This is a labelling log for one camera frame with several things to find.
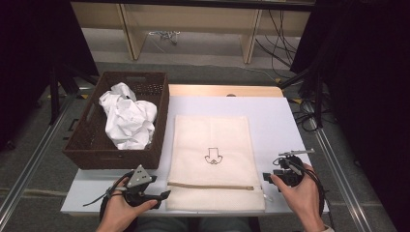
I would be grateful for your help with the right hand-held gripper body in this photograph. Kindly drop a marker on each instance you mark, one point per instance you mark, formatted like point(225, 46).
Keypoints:
point(291, 177)

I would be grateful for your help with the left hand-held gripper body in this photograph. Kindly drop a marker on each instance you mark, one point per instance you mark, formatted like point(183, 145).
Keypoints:
point(138, 177)

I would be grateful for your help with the white garment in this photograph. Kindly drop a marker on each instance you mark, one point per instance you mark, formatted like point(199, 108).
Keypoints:
point(129, 121)

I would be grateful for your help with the brown woven basket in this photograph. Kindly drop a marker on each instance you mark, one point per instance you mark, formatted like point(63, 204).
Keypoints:
point(93, 141)

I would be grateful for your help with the cream mesh laundry bag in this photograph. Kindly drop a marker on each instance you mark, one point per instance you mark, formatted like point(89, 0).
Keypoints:
point(212, 138)

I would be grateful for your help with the person's right hand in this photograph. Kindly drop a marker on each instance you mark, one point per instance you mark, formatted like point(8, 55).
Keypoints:
point(304, 203)

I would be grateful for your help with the person's left hand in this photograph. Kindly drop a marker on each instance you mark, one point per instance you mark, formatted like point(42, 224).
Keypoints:
point(121, 214)

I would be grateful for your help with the person's legs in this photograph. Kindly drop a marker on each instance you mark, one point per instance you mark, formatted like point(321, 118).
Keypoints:
point(167, 225)

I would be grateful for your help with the black metal stand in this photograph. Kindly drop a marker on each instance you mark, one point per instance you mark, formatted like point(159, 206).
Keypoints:
point(54, 96)
point(317, 96)

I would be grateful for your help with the dark curtain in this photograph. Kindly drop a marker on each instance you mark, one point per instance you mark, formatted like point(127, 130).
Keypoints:
point(370, 80)
point(32, 48)

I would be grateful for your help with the light wooden shelf unit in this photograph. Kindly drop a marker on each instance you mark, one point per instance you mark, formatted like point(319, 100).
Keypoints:
point(193, 19)

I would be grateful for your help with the metal floor rail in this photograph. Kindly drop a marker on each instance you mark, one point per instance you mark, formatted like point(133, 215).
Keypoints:
point(35, 154)
point(338, 174)

